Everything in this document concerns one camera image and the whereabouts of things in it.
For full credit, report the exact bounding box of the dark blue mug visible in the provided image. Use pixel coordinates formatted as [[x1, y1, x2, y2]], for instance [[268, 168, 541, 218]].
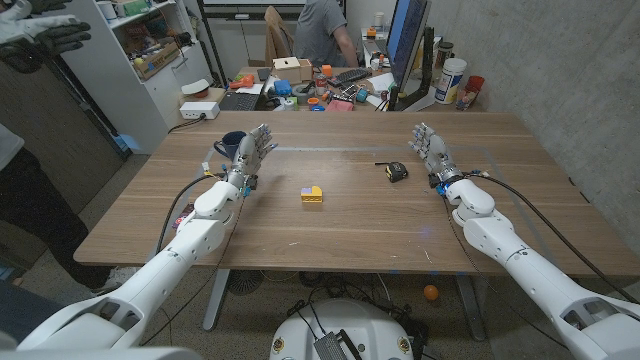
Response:
[[213, 130, 247, 161]]

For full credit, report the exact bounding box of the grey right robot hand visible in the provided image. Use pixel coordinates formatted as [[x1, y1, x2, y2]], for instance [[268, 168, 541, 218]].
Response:
[[407, 122, 466, 189]]

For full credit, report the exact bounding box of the white shelf unit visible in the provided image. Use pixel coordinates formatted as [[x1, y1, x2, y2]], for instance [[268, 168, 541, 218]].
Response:
[[19, 0, 214, 155]]

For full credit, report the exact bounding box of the cardboard box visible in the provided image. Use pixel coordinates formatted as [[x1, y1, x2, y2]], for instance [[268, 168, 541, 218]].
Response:
[[132, 40, 182, 81]]

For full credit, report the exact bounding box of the standing person with gloves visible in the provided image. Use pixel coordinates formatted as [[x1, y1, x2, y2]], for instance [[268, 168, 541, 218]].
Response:
[[0, 0, 139, 296]]

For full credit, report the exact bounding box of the grey table leg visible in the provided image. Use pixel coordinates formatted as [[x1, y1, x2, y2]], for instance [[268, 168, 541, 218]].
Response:
[[202, 269, 231, 332], [454, 274, 487, 342]]

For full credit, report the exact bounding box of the brown jacket on chair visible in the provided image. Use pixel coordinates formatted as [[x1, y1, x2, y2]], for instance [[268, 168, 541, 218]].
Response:
[[263, 5, 295, 67]]

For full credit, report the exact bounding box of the computer monitor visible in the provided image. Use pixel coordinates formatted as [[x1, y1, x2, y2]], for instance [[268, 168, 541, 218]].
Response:
[[387, 0, 432, 94]]

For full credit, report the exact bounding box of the black yellow tape measure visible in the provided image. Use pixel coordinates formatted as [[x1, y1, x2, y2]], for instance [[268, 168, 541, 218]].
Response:
[[374, 160, 409, 184]]

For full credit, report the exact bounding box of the small wooden box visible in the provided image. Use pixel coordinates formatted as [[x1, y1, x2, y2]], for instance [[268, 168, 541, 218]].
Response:
[[272, 56, 302, 85]]

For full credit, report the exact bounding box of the black keyboard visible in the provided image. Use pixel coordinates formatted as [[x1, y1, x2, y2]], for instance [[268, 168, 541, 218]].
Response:
[[327, 67, 373, 89]]

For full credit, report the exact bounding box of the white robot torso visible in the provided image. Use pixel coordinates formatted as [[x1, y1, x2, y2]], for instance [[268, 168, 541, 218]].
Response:
[[269, 298, 415, 360]]

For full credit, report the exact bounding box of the dark jar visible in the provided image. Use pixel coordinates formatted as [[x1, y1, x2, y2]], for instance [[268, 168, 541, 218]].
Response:
[[434, 41, 455, 70]]

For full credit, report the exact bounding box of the seated person grey shirt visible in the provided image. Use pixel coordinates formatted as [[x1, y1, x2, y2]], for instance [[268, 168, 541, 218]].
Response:
[[292, 0, 360, 69]]

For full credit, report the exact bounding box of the black monitor stand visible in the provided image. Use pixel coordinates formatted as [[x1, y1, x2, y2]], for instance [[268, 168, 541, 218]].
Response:
[[387, 25, 436, 112]]

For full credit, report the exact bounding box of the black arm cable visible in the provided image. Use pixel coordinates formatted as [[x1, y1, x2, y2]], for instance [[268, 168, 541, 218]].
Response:
[[155, 173, 221, 255], [464, 171, 640, 305]]

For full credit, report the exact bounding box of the orange tool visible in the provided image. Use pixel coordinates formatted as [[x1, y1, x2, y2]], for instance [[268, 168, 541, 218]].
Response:
[[228, 73, 256, 90]]

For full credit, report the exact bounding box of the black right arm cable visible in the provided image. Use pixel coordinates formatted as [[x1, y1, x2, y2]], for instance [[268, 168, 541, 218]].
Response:
[[464, 171, 640, 305]]

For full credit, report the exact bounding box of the white plastic tub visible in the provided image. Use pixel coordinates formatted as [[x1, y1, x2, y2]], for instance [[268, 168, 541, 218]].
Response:
[[433, 57, 468, 105]]

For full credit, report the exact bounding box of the white power box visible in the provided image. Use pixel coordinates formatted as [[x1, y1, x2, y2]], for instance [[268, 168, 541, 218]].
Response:
[[179, 101, 221, 121]]

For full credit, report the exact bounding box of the black laptop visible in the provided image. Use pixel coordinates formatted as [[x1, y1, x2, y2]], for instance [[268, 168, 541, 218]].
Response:
[[218, 69, 274, 112]]

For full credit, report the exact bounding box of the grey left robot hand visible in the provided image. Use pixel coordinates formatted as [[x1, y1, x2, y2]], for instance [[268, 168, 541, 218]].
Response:
[[225, 123, 279, 191]]

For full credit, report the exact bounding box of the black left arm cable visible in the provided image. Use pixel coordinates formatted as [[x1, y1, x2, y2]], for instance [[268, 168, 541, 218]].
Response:
[[155, 173, 221, 255]]

